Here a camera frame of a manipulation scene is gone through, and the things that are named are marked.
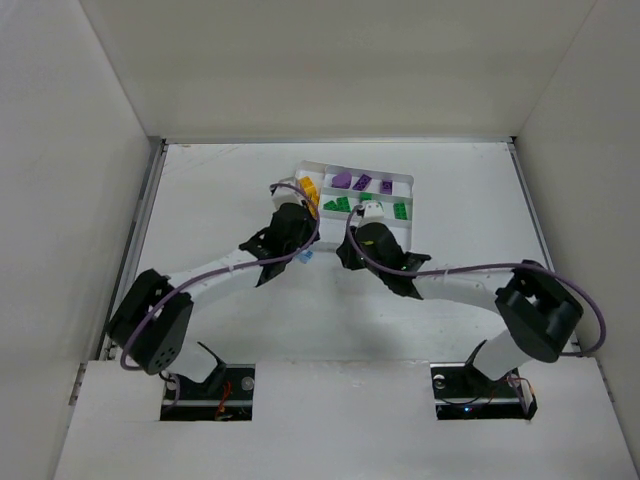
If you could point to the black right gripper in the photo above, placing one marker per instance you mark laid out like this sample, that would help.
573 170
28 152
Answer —
373 235

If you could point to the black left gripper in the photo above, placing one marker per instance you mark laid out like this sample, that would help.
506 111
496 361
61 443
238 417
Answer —
292 220

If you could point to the light blue lego brick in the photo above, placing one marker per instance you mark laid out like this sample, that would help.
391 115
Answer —
305 257

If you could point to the yellow lego brick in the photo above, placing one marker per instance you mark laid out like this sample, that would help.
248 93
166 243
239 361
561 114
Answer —
313 205
307 185

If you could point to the purple butterfly arch lego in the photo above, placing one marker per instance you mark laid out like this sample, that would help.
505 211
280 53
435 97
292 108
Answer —
386 187

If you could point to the purple square lego brick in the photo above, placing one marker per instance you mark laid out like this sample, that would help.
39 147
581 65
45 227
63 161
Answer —
362 183

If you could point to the purple round lego piece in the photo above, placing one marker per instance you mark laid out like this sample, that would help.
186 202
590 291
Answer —
341 180

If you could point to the green long lego brick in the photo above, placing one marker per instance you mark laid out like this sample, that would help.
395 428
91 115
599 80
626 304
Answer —
400 212

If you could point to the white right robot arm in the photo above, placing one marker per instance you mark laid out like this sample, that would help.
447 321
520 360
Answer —
539 314

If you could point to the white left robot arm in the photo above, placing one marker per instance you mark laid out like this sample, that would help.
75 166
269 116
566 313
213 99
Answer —
151 323

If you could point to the white divided sorting tray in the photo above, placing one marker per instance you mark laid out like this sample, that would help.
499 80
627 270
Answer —
332 223

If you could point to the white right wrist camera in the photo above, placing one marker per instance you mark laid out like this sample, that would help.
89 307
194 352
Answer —
371 212

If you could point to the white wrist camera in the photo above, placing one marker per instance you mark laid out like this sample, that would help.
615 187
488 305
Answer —
371 212
285 191

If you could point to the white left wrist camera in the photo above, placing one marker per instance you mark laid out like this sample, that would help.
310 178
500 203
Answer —
285 191

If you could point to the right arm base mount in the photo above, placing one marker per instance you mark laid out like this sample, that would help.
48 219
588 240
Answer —
461 392

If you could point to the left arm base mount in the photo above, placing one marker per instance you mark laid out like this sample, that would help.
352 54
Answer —
200 386

